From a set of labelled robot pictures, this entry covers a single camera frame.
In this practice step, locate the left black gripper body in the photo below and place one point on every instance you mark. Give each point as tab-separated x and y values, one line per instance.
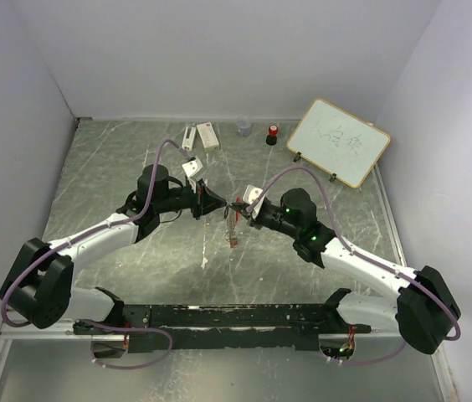
197	201

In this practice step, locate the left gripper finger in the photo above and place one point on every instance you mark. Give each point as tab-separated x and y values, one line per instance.
209	208
210	198

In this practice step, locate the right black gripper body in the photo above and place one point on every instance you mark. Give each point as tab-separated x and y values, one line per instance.
269	217

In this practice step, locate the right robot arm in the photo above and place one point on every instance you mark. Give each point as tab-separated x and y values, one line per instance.
422	307

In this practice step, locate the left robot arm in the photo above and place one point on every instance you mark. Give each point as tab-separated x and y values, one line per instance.
40	283

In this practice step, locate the white staples box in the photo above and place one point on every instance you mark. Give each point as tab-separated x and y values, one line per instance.
208	137

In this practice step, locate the white stapler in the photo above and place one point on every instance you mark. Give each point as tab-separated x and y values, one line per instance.
189	138

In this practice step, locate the red black stamp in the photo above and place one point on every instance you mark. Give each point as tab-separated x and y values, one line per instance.
271	138

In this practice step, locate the clear paperclip jar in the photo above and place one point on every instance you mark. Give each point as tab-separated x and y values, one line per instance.
244	126

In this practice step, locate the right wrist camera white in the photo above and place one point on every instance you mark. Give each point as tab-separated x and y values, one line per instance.
253	200

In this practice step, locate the small whiteboard wood frame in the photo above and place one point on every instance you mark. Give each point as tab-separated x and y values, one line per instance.
337	142

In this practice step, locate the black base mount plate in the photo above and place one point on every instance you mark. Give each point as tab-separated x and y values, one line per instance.
297	326

